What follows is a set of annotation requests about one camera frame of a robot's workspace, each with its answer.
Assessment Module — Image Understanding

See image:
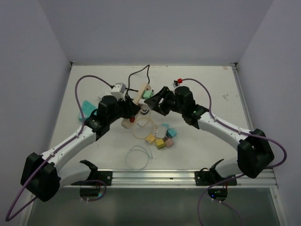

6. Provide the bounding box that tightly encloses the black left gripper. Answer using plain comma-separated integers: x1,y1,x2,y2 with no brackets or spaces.
107,94,137,123

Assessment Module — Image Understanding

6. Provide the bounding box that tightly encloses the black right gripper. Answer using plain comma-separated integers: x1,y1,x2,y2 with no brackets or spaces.
146,86,186,116

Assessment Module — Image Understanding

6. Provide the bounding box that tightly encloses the beige power strip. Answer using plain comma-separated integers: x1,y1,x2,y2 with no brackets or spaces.
121,83,151,129

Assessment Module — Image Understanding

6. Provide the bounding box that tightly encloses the yellow charger plug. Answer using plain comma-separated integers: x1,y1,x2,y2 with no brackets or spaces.
145,134,156,145
155,139,166,149

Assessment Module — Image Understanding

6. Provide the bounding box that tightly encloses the teal charger plug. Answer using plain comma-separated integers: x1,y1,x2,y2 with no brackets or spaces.
166,128,177,138
161,123,170,129

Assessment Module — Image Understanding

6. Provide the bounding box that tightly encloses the teal triangular power socket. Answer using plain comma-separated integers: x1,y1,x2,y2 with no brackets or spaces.
78,100,97,122

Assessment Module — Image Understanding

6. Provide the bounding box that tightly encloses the pink charger plug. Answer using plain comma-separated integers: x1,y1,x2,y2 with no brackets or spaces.
165,138,174,148

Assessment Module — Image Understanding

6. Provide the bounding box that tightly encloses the white charger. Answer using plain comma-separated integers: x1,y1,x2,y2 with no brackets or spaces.
155,126,167,139
138,99,147,105

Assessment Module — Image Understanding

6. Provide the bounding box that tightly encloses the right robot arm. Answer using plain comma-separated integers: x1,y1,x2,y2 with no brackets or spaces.
144,86,275,185

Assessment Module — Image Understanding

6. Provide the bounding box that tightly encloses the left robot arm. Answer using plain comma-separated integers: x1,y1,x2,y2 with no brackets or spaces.
21,96,141,202

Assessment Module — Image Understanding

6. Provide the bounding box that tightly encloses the green charger on beige strip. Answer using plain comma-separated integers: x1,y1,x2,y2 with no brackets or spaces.
142,90,153,99

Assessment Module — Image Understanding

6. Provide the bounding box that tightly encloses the yellow thin cable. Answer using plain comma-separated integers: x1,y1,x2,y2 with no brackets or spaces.
132,110,157,139

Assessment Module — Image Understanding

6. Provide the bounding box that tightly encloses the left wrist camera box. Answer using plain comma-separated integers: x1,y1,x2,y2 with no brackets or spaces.
110,83,126,100

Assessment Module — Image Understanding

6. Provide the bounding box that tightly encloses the black power cord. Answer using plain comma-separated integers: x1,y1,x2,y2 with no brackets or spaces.
124,64,156,116

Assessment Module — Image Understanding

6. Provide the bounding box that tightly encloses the light teal thin cable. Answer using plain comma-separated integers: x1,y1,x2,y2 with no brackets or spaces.
126,128,177,170

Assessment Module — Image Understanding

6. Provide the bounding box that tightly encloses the aluminium table edge rail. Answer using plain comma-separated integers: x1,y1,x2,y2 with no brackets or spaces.
30,62,280,189

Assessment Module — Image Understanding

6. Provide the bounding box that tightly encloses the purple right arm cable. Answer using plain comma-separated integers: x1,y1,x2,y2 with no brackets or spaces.
182,78,288,226

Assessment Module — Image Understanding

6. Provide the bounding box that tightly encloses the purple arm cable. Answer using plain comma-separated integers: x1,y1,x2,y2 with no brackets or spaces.
182,78,288,226
5,75,113,222

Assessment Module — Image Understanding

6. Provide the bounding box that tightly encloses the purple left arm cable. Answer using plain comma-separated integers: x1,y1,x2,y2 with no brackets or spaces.
5,75,113,222

